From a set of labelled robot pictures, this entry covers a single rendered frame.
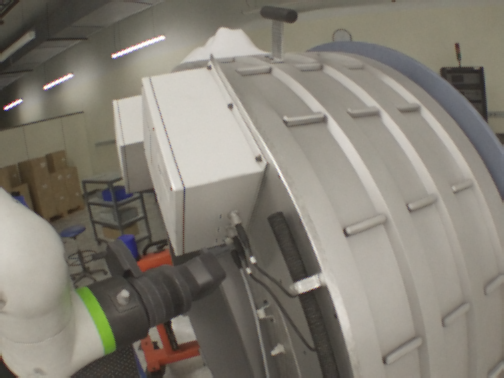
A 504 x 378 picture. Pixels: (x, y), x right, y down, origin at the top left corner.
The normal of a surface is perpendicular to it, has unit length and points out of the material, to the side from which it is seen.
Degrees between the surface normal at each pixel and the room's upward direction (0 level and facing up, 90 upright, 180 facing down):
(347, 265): 56
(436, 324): 66
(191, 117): 42
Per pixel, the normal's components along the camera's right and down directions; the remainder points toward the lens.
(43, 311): 0.71, 0.57
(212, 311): 0.29, -0.29
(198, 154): 0.16, -0.59
